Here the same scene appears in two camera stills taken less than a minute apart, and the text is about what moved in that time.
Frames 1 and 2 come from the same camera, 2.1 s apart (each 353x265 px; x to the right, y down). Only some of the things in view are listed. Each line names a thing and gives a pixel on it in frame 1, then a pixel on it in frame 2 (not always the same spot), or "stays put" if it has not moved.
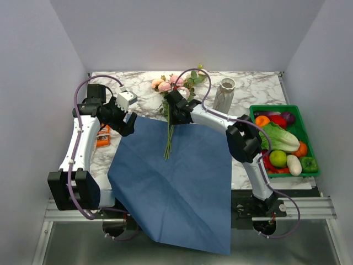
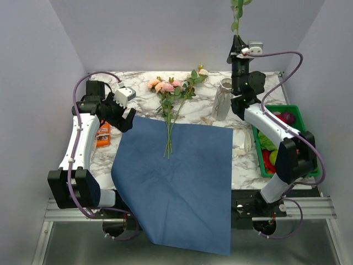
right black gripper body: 174,119 to 239,67
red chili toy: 269,168 stays put
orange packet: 103,136 stays put
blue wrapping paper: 185,201 stays put
